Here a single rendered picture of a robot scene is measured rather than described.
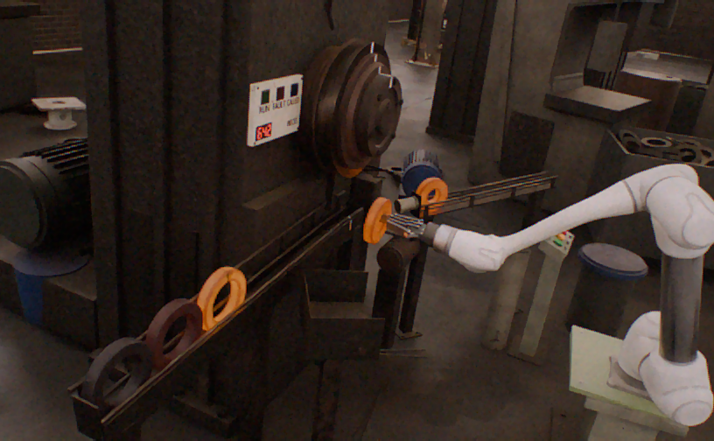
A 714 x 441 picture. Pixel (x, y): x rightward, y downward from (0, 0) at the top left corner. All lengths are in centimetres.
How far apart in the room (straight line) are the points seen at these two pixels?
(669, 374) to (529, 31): 314
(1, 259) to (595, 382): 242
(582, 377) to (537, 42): 291
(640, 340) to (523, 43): 293
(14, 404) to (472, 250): 171
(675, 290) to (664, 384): 32
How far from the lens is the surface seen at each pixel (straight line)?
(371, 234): 190
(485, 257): 183
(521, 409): 266
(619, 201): 187
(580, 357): 238
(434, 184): 259
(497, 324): 288
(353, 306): 190
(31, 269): 283
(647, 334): 220
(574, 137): 460
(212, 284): 163
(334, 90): 192
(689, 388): 206
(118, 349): 143
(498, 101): 477
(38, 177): 274
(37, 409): 251
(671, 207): 174
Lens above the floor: 160
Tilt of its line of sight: 23 degrees down
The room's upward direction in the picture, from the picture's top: 8 degrees clockwise
